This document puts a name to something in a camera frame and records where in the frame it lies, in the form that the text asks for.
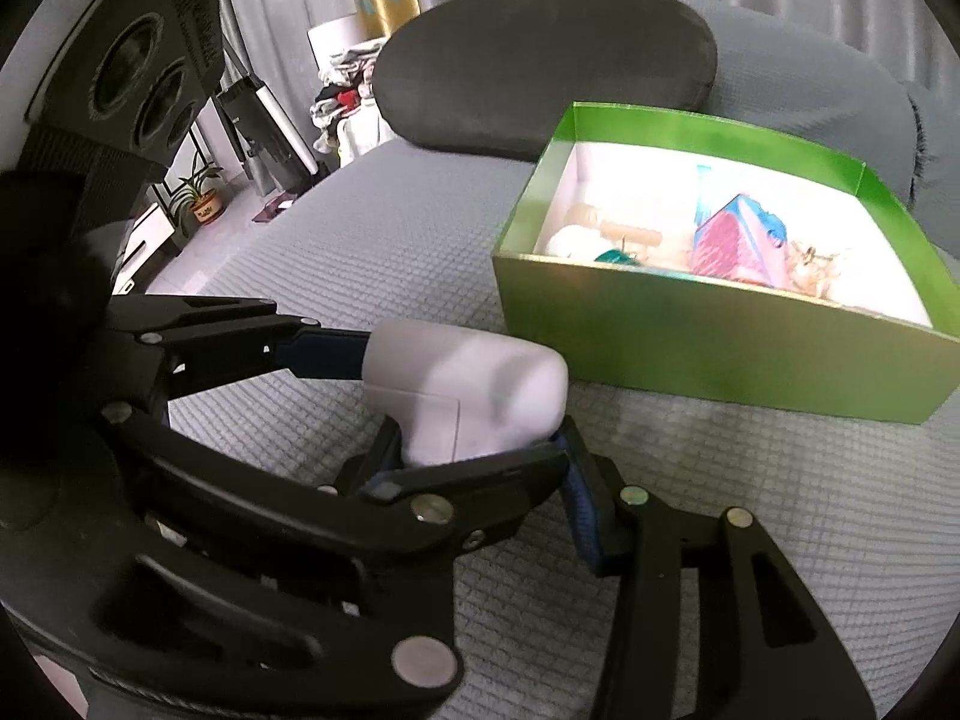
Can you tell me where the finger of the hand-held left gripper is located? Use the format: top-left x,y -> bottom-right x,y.
90,401 -> 571,704
101,294 -> 374,398

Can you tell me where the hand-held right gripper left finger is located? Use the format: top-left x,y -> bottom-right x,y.
328,417 -> 415,503

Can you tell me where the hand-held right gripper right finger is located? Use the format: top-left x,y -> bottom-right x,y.
557,415 -> 877,720

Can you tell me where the white plastic adapter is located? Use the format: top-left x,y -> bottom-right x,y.
362,317 -> 569,467

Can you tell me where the green cardboard box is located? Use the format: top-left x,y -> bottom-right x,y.
491,101 -> 960,427

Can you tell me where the white low cabinet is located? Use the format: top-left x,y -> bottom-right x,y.
111,202 -> 186,295

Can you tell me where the small potted plant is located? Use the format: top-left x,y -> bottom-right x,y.
168,153 -> 227,227

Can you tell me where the grey quilted mattress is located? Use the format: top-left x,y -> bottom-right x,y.
112,141 -> 955,720

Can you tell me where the black computer monitor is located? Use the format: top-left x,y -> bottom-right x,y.
216,75 -> 321,201

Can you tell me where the white round toy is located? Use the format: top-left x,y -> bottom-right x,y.
543,202 -> 610,260

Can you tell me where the pile of clothes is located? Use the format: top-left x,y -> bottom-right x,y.
310,41 -> 396,167

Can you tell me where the wooden peg toy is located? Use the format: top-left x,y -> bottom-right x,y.
602,220 -> 665,253

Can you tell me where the pink blue toy house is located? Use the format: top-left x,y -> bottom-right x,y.
691,193 -> 791,290

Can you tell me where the white lampshade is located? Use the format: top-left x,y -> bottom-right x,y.
307,15 -> 362,73

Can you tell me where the golden trinket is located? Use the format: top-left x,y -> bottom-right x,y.
784,240 -> 850,302

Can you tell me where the teal plastic bottle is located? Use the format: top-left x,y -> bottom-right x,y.
693,165 -> 719,227

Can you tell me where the grey curtain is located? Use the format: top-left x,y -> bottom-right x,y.
217,0 -> 923,188

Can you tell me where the dark grey cushion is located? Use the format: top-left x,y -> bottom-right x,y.
373,0 -> 718,163

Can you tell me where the blue-grey pillow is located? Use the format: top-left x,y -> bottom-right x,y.
694,0 -> 935,212

